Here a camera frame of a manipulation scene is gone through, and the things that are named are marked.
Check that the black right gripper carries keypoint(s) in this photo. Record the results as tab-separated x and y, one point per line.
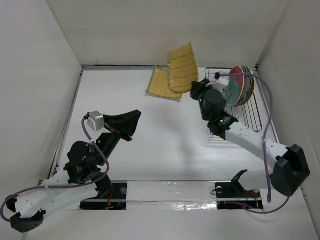
197	87

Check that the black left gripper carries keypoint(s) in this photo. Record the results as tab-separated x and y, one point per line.
126	123

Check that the curved yellow bamboo plate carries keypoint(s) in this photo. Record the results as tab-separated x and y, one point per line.
182	69

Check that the red and teal floral plate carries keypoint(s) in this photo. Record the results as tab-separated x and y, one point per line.
233	91

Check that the square yellow bamboo plate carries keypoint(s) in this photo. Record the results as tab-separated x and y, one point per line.
159	85

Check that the blue and white floral plate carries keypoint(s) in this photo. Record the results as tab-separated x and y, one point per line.
247	87

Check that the round yellow woven plate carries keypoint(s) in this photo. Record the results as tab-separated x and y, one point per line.
252	90

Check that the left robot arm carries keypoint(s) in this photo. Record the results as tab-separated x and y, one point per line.
84	176

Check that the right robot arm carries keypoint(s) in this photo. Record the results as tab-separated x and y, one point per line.
286	167

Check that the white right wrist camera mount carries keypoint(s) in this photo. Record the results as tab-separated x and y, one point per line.
220	82

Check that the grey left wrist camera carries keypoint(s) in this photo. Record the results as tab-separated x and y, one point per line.
95	120

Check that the black wire dish rack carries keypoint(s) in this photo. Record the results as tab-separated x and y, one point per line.
248	114

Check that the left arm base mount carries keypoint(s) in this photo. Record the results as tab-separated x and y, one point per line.
115	200

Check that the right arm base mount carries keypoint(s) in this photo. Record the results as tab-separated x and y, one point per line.
230	198

